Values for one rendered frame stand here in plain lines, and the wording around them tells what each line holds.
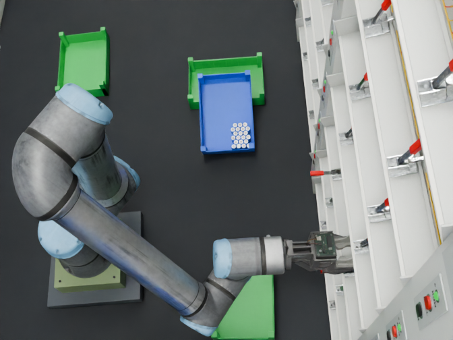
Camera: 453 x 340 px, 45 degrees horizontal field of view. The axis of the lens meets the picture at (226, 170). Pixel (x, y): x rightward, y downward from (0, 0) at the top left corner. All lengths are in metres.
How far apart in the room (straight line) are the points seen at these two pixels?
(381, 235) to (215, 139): 1.18
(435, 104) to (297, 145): 1.44
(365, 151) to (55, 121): 0.60
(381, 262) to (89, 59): 1.75
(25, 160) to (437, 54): 0.74
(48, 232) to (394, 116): 1.08
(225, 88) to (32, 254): 0.95
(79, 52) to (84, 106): 1.40
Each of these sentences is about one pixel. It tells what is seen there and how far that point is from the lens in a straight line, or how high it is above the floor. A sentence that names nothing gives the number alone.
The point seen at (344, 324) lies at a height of 0.30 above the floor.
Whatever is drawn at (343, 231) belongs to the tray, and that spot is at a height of 0.49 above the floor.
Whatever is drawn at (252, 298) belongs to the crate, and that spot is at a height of 0.00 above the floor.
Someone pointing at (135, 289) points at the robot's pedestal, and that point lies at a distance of 1.89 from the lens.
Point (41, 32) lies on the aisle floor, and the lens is 2.64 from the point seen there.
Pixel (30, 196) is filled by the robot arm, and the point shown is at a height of 0.92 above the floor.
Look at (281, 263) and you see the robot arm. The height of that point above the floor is 0.62.
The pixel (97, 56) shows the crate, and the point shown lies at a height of 0.00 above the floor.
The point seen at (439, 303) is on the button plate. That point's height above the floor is 1.23.
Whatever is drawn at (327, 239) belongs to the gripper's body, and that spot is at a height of 0.63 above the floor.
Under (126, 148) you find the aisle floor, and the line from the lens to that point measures 2.17.
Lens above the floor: 1.85
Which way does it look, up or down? 64 degrees down
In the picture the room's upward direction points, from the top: 11 degrees counter-clockwise
